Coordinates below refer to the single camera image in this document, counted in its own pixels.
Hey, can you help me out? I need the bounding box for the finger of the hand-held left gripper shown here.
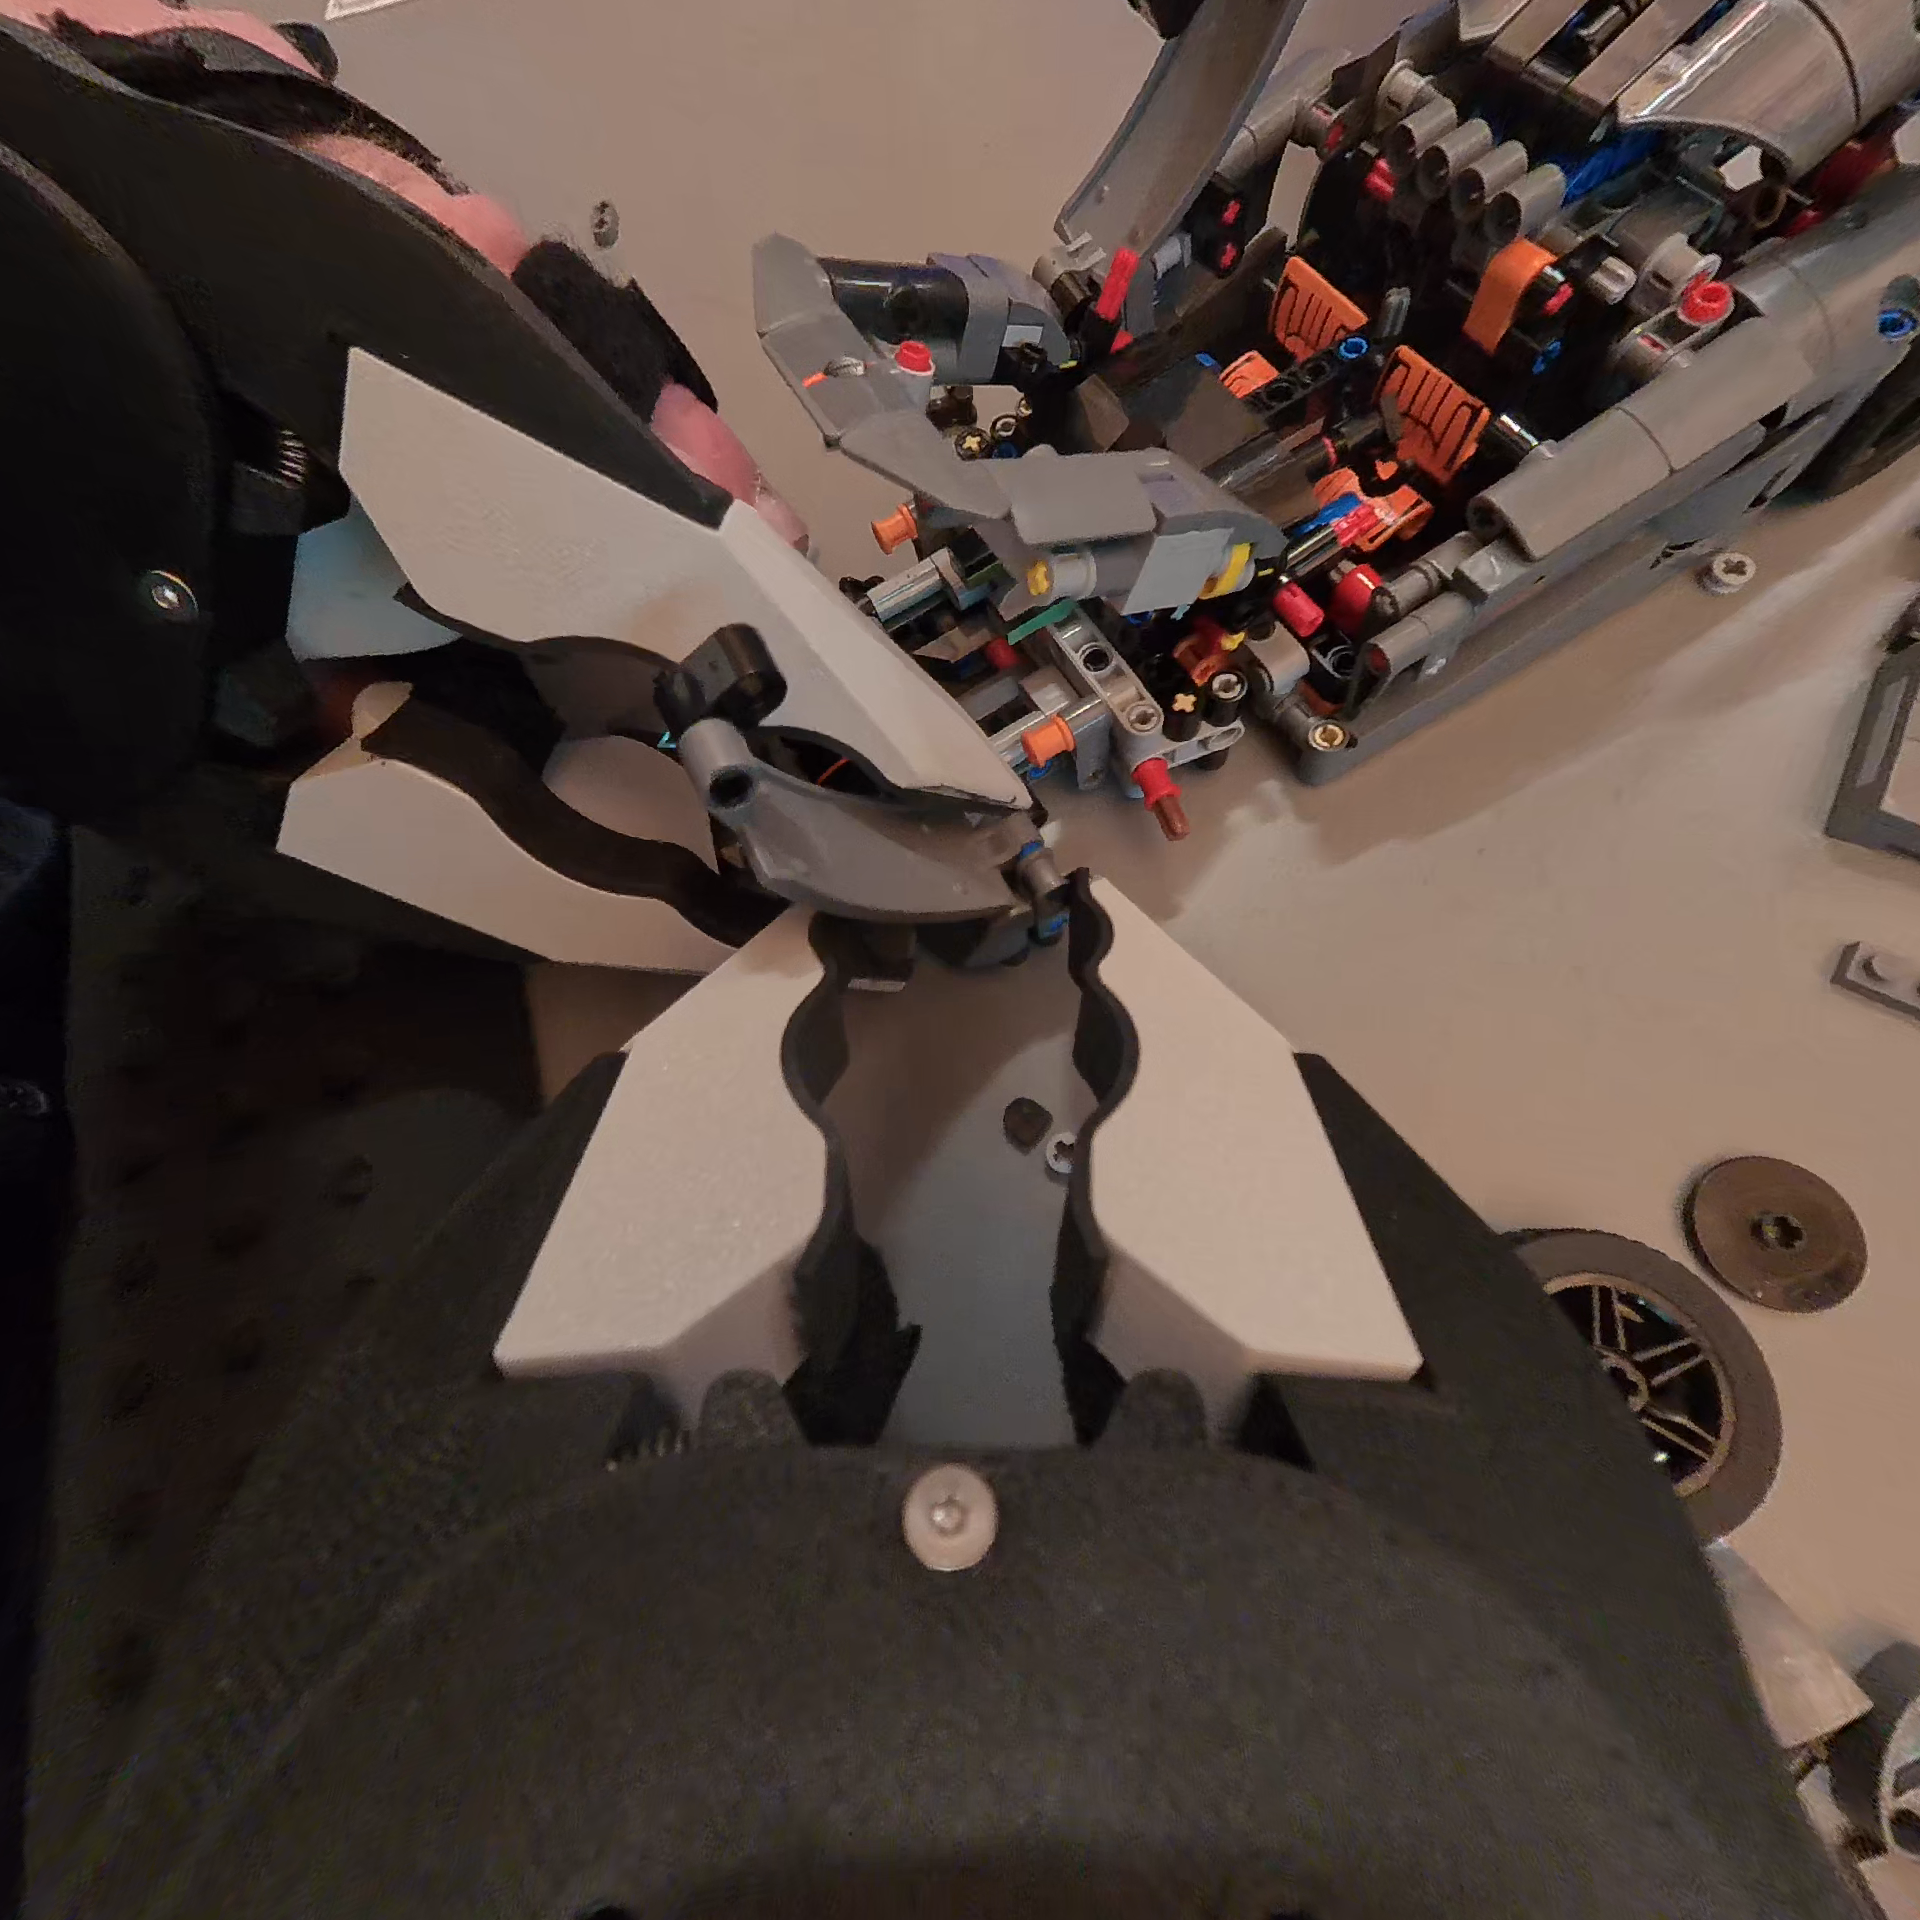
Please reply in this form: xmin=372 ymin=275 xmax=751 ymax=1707
xmin=275 ymin=679 xmax=789 ymax=976
xmin=332 ymin=347 xmax=1040 ymax=823

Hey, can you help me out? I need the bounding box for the person's left hand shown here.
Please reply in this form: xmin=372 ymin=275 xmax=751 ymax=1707
xmin=299 ymin=132 xmax=821 ymax=564

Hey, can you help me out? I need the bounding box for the grey orange lego car model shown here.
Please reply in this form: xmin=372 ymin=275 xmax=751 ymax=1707
xmin=751 ymin=0 xmax=1920 ymax=844

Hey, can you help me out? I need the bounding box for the grey lego panel assembly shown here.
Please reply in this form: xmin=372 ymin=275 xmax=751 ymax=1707
xmin=1821 ymin=646 xmax=1920 ymax=860

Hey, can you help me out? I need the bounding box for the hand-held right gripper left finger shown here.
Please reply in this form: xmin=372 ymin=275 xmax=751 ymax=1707
xmin=492 ymin=905 xmax=919 ymax=1447

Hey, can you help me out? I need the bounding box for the black lego wheel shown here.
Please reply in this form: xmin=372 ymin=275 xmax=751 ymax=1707
xmin=1507 ymin=1232 xmax=1785 ymax=1547

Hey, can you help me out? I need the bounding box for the grey lego wheel arch assembly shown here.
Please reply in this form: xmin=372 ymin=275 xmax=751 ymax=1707
xmin=655 ymin=622 xmax=1083 ymax=940

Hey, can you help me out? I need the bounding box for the black lego disc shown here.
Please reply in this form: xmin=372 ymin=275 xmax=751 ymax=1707
xmin=1680 ymin=1156 xmax=1866 ymax=1314

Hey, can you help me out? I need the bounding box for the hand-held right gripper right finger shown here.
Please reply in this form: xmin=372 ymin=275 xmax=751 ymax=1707
xmin=1054 ymin=877 xmax=1426 ymax=1444

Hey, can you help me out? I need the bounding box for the grey lego plate with holes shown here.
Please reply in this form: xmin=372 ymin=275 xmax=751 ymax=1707
xmin=1827 ymin=940 xmax=1920 ymax=1026

